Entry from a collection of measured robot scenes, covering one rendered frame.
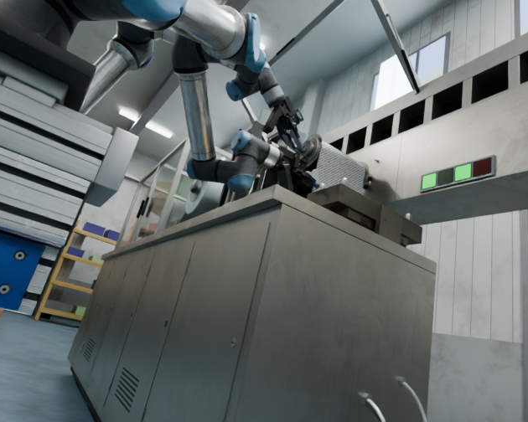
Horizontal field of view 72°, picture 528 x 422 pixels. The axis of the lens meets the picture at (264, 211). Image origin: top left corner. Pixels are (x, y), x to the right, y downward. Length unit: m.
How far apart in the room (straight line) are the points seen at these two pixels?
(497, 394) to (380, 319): 2.05
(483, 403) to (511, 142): 2.14
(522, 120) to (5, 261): 1.31
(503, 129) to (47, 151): 1.23
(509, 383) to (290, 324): 2.32
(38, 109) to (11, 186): 0.11
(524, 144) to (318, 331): 0.81
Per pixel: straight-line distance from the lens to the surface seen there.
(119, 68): 1.35
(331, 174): 1.39
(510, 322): 3.11
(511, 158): 1.30
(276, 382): 0.88
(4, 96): 0.56
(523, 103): 1.39
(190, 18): 0.74
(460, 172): 1.35
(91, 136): 0.56
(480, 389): 3.13
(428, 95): 1.66
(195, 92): 1.07
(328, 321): 0.96
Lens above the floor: 0.54
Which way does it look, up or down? 19 degrees up
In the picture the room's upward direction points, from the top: 13 degrees clockwise
